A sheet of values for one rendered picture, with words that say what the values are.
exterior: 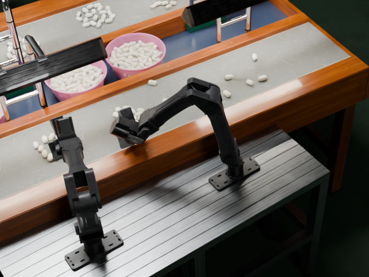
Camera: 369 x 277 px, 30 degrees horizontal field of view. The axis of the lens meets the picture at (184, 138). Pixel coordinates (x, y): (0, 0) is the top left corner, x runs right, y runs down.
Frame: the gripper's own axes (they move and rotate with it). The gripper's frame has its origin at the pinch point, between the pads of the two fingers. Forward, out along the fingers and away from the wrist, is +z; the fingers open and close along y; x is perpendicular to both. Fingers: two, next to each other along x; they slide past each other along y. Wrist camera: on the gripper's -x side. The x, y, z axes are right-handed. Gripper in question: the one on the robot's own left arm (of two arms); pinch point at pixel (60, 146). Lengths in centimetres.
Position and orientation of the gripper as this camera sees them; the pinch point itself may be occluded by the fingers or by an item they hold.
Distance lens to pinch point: 250.7
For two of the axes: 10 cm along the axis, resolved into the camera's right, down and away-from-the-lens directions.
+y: -8.7, 3.6, -3.2
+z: -3.4, 0.1, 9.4
